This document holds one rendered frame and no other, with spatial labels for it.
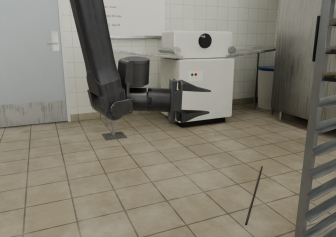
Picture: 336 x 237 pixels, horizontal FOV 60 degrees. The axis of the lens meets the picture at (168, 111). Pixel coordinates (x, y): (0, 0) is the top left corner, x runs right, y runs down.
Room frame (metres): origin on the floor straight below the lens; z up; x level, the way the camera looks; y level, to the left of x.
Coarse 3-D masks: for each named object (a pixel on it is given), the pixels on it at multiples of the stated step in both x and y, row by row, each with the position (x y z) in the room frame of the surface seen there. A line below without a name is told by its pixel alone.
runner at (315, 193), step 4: (328, 180) 1.09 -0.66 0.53; (332, 180) 1.11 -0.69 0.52; (320, 184) 1.06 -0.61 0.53; (324, 184) 1.07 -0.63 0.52; (328, 184) 1.09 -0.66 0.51; (332, 184) 1.11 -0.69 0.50; (312, 188) 1.02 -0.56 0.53; (316, 188) 1.04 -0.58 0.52; (320, 188) 1.06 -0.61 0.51; (324, 188) 1.07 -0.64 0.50; (328, 188) 1.07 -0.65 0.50; (332, 188) 1.07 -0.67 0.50; (308, 192) 1.01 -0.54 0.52; (312, 192) 1.02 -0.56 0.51; (316, 192) 1.04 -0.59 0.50; (320, 192) 1.04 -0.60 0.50; (324, 192) 1.04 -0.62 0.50; (328, 192) 1.04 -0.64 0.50; (308, 196) 1.01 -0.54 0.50; (312, 196) 1.01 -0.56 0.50; (316, 196) 1.01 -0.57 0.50; (320, 196) 1.01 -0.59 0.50; (312, 200) 0.98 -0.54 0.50
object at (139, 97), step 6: (132, 90) 0.67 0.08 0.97; (138, 90) 0.67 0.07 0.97; (144, 90) 0.67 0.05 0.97; (132, 96) 0.66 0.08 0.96; (138, 96) 0.66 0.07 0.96; (144, 96) 0.66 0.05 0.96; (132, 102) 0.66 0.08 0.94; (138, 102) 0.66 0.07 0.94; (144, 102) 0.66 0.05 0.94; (150, 102) 0.67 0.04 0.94; (132, 108) 0.66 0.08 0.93; (138, 108) 0.67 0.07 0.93; (144, 108) 0.67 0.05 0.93
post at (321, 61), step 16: (320, 16) 1.03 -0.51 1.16; (320, 32) 1.02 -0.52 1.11; (320, 48) 1.02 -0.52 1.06; (320, 64) 1.01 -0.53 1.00; (320, 80) 1.01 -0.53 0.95; (320, 96) 1.01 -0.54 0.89; (320, 112) 1.02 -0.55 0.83; (304, 160) 1.02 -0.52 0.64; (304, 176) 1.02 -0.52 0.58; (304, 192) 1.01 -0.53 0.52; (304, 208) 1.01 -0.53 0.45; (304, 224) 1.01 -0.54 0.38
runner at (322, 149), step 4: (328, 140) 1.07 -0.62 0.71; (332, 140) 1.08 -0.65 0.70; (320, 144) 1.03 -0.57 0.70; (324, 144) 1.05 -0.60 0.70; (328, 144) 1.07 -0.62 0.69; (332, 144) 1.08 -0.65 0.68; (312, 148) 1.00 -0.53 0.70; (316, 148) 1.02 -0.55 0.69; (320, 148) 1.03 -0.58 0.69; (324, 148) 1.05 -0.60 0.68; (328, 148) 1.05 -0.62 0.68; (332, 148) 1.05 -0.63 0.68; (312, 152) 1.00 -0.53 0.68; (316, 152) 1.01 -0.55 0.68; (320, 152) 1.01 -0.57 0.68; (324, 152) 1.01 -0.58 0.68; (328, 152) 1.02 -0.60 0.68
